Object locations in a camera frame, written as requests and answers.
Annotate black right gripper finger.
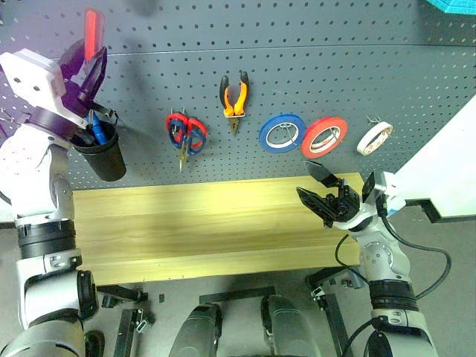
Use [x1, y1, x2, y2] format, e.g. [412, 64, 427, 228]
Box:
[296, 187, 336, 228]
[303, 160, 341, 187]

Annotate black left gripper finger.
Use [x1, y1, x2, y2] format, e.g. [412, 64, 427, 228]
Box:
[74, 57, 94, 85]
[78, 45, 109, 109]

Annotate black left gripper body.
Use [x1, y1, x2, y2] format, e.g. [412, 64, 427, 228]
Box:
[57, 39, 94, 127]

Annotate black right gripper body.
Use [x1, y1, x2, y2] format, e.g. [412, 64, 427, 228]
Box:
[322, 180, 364, 230]

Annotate red and blue scissors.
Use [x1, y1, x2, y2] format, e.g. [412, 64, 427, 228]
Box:
[165, 112, 208, 173]

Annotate orange and black long-nose pliers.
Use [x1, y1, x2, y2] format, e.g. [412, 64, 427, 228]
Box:
[219, 70, 250, 137]

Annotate red tape roll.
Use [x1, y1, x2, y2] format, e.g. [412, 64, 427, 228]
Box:
[300, 117, 350, 160]

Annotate white tape roll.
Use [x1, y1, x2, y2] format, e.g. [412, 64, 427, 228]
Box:
[356, 120, 394, 156]

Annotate blue tape roll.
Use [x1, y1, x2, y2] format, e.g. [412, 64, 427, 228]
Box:
[258, 113, 306, 153]

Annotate grey metal pegboard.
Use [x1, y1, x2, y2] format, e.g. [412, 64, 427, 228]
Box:
[0, 0, 476, 194]

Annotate blue tool in cup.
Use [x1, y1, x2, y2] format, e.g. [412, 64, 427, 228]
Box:
[88, 111, 109, 146]

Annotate black plastic cup holder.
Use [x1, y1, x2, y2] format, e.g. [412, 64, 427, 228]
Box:
[71, 103, 127, 183]

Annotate white panel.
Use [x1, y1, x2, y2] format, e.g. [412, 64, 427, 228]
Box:
[388, 100, 476, 224]

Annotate dark grey rounded shape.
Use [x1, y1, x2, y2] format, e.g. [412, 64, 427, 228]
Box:
[180, 303, 224, 357]
[260, 295, 317, 357]

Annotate teal foam object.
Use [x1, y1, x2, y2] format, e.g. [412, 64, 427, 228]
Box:
[423, 0, 476, 16]

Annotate small black rounded shape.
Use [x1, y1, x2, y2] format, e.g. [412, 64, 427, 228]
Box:
[84, 329, 106, 357]

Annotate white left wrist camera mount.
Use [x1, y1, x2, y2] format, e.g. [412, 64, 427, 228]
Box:
[0, 48, 67, 126]

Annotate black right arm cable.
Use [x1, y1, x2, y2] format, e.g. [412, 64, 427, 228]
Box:
[334, 202, 453, 357]

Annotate black metal table frame bar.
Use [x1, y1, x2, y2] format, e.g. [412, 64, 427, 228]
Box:
[199, 285, 277, 305]
[305, 266, 367, 357]
[113, 307, 155, 357]
[95, 284, 149, 309]

